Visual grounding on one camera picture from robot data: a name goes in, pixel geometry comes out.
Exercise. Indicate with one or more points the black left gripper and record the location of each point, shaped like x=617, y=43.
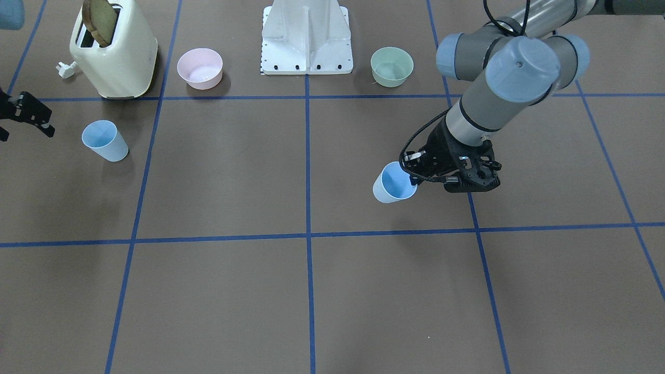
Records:
x=440, y=148

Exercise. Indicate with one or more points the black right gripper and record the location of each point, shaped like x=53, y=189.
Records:
x=27, y=110

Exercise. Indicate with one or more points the light blue cup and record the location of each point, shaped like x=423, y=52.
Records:
x=104, y=138
x=393, y=184

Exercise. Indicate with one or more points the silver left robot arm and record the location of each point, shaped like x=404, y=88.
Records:
x=512, y=62

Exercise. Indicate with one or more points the cream toaster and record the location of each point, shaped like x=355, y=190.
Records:
x=123, y=70

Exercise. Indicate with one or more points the green bowl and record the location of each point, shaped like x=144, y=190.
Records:
x=391, y=66

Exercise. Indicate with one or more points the bread slice in toaster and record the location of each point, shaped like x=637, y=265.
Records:
x=100, y=19

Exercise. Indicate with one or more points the pink bowl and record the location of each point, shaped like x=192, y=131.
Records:
x=201, y=68

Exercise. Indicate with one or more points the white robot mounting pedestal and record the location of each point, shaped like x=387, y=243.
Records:
x=306, y=37

